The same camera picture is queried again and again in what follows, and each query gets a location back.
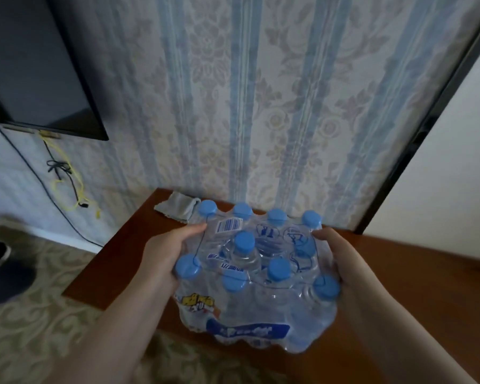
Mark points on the person's right forearm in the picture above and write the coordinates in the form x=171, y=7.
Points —
x=400, y=339

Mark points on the person's left forearm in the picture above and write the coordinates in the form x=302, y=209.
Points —
x=112, y=335

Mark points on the person's left thumb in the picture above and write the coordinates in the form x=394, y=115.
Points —
x=186, y=231

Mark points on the black wall-mounted television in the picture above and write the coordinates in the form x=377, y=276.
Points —
x=32, y=63

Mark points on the shrink-wrapped pack of water bottles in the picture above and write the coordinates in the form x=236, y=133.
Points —
x=256, y=283

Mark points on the person's right thumb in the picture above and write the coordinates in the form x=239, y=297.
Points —
x=327, y=235

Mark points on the black waste bin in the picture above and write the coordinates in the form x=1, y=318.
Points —
x=0, y=267

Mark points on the person's right hand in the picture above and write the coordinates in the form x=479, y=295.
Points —
x=346, y=263

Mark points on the grey cloth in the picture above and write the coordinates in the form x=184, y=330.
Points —
x=178, y=205

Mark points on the dark door frame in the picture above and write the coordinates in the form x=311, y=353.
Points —
x=424, y=119

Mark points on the person's left hand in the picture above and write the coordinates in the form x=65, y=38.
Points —
x=160, y=251

